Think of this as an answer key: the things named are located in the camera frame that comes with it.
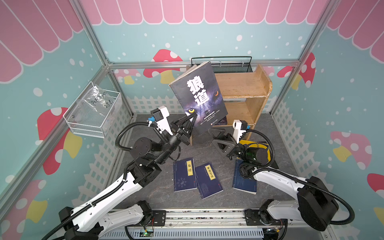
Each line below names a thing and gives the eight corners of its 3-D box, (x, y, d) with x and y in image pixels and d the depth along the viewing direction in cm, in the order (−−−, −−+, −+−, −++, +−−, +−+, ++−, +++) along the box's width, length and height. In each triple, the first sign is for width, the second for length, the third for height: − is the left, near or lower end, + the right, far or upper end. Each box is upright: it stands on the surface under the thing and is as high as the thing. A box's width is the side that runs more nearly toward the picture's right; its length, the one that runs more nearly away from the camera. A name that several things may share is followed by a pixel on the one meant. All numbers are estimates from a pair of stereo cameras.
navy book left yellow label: (174, 192, 84) (174, 190, 82) (173, 162, 96) (173, 160, 94) (197, 189, 85) (197, 187, 83) (193, 159, 97) (193, 157, 95)
